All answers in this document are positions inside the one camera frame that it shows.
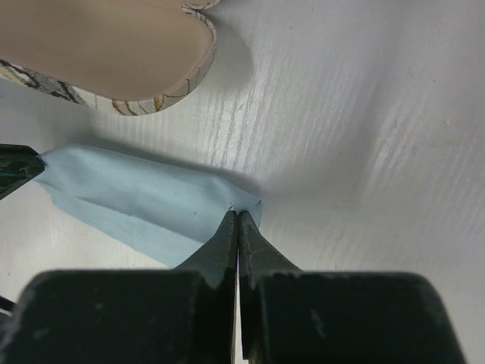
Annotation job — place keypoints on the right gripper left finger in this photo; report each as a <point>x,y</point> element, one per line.
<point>180,315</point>

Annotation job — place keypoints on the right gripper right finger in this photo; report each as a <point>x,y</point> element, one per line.
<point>289,315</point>

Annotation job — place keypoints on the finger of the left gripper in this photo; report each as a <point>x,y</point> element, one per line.
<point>18,165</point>

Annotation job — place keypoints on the light blue cleaning cloth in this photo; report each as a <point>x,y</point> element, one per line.
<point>162,211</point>

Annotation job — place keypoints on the marble pattern glasses case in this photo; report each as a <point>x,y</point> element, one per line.
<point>130,58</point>

